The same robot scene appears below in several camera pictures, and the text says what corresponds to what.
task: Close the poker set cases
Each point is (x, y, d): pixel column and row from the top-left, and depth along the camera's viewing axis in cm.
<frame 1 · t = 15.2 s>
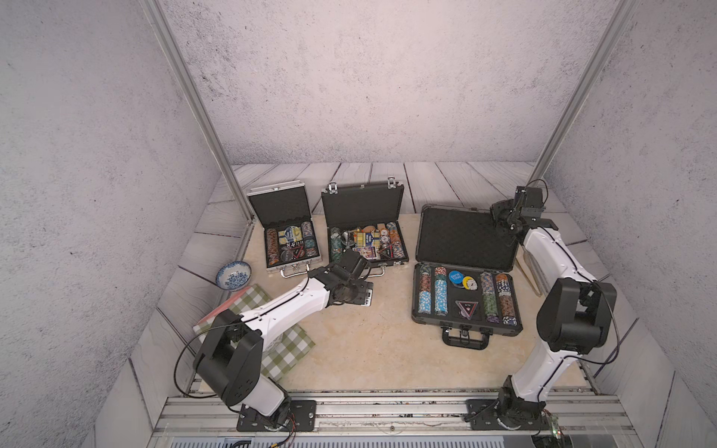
left hand: (365, 294, 86), fingers open
right hand: (489, 203, 91), fingers closed
large dark grey poker case: (463, 284, 95), point 6 cm above the table
light blue chip row: (425, 289, 93), point 7 cm above the table
light blue chip row 2: (441, 292, 93), point 6 cm above the table
clear triangular all-in button: (467, 308, 90), point 5 cm above the table
small silver poker case: (291, 244, 112), point 2 cm above the table
medium black poker case: (363, 219, 112), point 8 cm above the table
blue white ceramic bowl: (233, 275, 103), point 2 cm above the table

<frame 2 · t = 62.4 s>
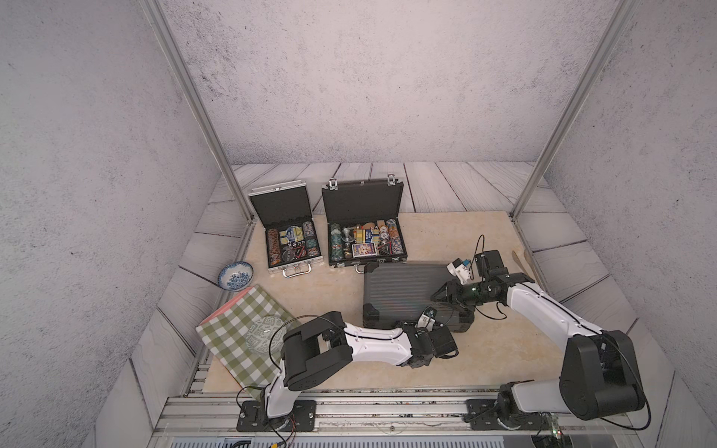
left hand: (424, 348, 85), fingers closed
right hand: (439, 301, 83), fingers open
large dark grey poker case: (400, 292, 88), point 10 cm above the table
glass dish on cloth: (261, 328, 88), point 3 cm above the table
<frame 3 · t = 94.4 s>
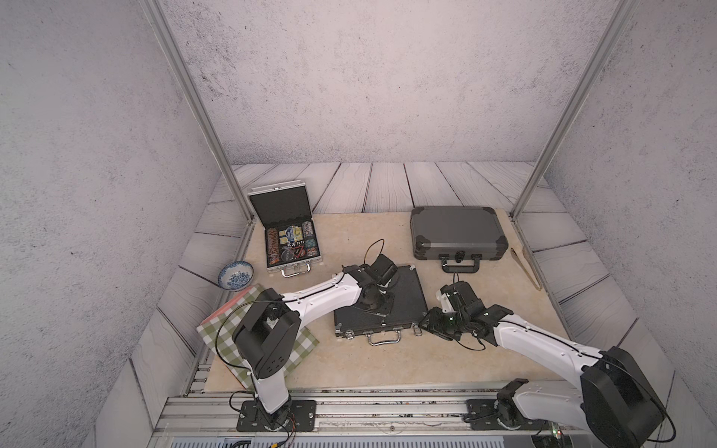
left hand: (391, 312, 86), fingers open
right hand: (423, 326, 83), fingers open
large dark grey poker case: (458, 236, 102), point 11 cm above the table
medium black poker case: (405, 308, 89), point 6 cm above the table
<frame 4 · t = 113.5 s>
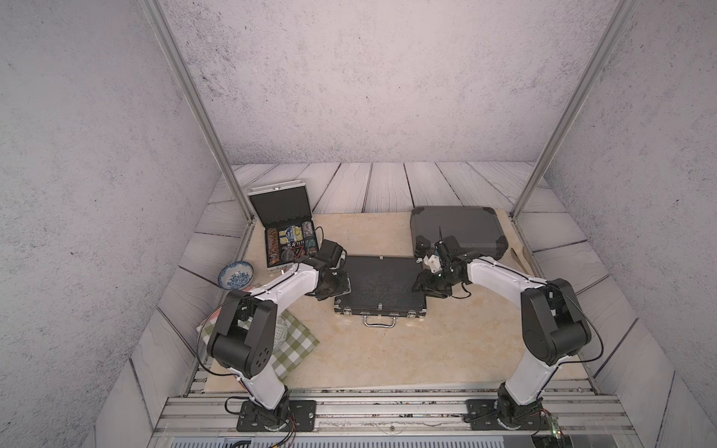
left hand: (347, 290, 92), fingers open
right hand: (419, 290, 90), fingers open
medium black poker case: (382, 289, 93), point 6 cm above the table
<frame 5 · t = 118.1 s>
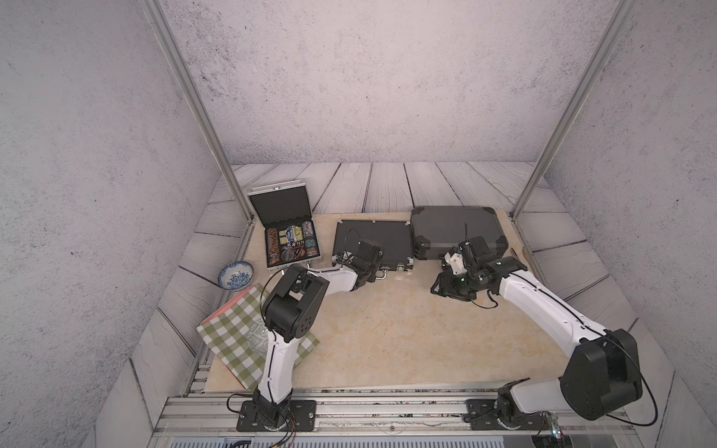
left hand: (385, 257, 101), fingers open
right hand: (440, 290, 83), fingers open
medium black poker case: (396, 238, 106), point 8 cm above the table
